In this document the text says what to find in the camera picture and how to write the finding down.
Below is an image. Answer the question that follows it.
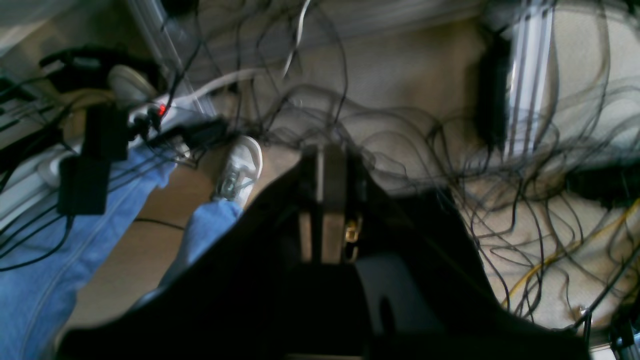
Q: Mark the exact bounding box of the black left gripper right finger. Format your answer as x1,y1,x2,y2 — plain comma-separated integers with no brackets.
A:
322,145,363,264

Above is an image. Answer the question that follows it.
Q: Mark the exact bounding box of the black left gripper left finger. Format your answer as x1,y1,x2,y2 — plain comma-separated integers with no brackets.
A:
299,145,323,264

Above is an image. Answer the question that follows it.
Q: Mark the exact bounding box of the black T-shirt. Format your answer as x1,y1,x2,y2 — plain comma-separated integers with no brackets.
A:
55,156,590,360

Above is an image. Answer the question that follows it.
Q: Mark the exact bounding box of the white sneaker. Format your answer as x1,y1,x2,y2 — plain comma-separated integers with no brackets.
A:
212,136,263,208

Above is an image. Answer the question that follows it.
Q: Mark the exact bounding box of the white power strip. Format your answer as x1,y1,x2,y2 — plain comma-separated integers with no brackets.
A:
35,67,261,188

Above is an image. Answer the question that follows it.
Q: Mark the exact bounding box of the black power adapter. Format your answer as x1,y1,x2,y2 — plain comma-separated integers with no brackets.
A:
56,104,129,217

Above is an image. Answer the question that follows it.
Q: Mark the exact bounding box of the blue jeans leg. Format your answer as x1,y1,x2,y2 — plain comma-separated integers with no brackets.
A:
0,162,243,360

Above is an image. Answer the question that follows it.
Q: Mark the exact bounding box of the aluminium frame profile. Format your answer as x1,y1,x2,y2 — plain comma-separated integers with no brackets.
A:
503,0,554,158

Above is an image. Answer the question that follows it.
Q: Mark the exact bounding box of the yellow cable on floor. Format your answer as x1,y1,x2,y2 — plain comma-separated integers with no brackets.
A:
500,197,640,308

